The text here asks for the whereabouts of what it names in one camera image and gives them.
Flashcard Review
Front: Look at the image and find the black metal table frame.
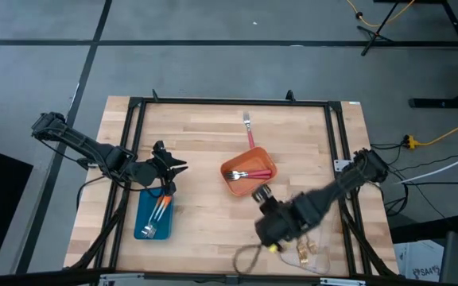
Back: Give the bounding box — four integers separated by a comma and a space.
64, 89, 399, 286

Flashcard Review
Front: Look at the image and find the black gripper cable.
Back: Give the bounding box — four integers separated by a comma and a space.
231, 242, 265, 276

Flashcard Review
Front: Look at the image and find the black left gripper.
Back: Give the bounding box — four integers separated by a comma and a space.
133, 140, 190, 187

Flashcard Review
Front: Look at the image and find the clear plastic bin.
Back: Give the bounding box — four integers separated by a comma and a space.
278, 222, 333, 276

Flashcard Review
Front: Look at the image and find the yellow extension cable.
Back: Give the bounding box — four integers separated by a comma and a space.
345, 0, 417, 29
402, 114, 458, 150

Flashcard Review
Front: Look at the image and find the pink-handled silver fork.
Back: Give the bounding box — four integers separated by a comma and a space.
225, 173, 273, 182
224, 168, 273, 177
242, 111, 255, 149

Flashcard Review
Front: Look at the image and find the orange-handled silver fork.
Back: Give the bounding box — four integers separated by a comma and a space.
140, 196, 169, 238
146, 195, 173, 239

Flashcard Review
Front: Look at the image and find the silver metal bracket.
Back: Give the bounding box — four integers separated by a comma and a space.
99, 272, 146, 286
319, 277, 367, 286

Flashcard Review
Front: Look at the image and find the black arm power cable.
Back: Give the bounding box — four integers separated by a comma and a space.
76, 176, 109, 211

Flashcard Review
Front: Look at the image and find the thin black floor stand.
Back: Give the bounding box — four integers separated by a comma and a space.
355, 2, 401, 57

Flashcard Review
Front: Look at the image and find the black floor cable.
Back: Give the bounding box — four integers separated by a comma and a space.
370, 141, 458, 218

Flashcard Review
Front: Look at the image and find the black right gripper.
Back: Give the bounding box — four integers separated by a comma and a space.
254, 196, 305, 248

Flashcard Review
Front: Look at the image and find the white metal bracket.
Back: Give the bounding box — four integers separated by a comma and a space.
333, 159, 352, 173

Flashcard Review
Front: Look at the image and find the white printed cardboard box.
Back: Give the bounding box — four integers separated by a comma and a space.
394, 239, 446, 284

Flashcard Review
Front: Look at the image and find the gold fork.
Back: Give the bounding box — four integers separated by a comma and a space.
295, 240, 309, 266

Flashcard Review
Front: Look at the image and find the orange plastic bin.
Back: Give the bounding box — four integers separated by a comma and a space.
219, 146, 278, 197

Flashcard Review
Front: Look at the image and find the teal plastic bin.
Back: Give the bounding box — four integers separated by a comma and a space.
133, 187, 174, 241

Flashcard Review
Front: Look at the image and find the white cable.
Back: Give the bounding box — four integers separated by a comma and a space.
395, 145, 458, 184

